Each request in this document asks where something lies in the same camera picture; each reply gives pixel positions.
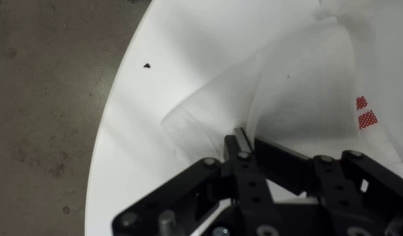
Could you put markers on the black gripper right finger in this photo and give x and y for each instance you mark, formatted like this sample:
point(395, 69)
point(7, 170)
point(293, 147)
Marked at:
point(286, 166)

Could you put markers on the round white pedestal table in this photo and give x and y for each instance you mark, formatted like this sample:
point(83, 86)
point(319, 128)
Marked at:
point(179, 47)

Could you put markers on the white towel with red stripes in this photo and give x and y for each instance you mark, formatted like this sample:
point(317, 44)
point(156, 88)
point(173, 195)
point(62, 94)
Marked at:
point(332, 84)

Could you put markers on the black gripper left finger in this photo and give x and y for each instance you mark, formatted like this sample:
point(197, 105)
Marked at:
point(239, 152)

